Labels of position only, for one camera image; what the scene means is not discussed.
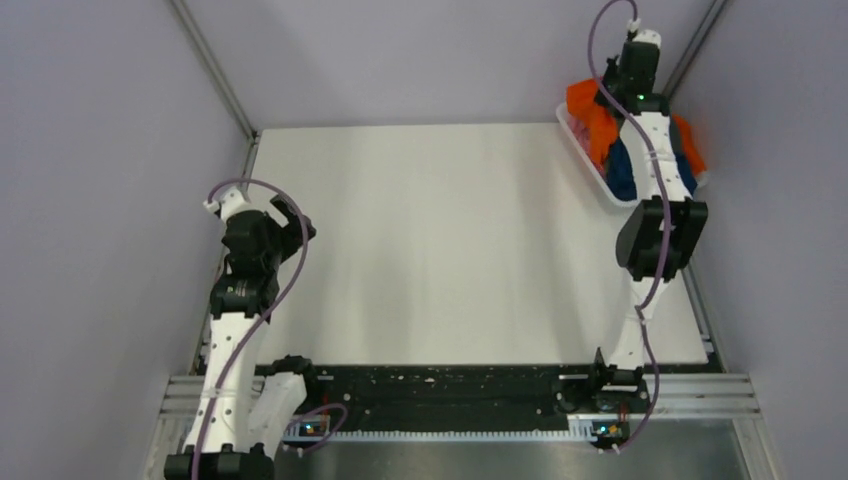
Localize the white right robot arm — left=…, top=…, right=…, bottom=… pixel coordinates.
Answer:
left=556, top=30, right=708, bottom=415

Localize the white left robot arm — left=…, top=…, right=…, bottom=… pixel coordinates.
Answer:
left=163, top=188, right=321, bottom=479

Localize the orange t shirt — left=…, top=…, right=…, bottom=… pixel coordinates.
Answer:
left=565, top=79, right=708, bottom=181

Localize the white plastic laundry bin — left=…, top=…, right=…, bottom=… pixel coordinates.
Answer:
left=555, top=103, right=710, bottom=208

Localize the blue t shirt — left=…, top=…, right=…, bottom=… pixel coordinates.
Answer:
left=605, top=139, right=698, bottom=201

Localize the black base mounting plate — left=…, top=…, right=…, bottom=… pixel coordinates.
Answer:
left=258, top=360, right=654, bottom=435

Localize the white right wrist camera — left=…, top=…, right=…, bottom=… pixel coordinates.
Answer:
left=627, top=18, right=662, bottom=48

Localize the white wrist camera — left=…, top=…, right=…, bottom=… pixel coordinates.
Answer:
left=203, top=187, right=252, bottom=222
left=627, top=18, right=662, bottom=48

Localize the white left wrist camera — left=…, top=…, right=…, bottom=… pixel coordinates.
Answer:
left=203, top=187, right=252, bottom=222

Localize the aluminium frame rail left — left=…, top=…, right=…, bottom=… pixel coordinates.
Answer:
left=165, top=0, right=261, bottom=376

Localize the aluminium frame rail right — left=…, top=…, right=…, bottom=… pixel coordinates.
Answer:
left=662, top=0, right=733, bottom=372

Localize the white slotted cable duct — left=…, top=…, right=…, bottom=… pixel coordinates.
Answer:
left=282, top=420, right=622, bottom=444

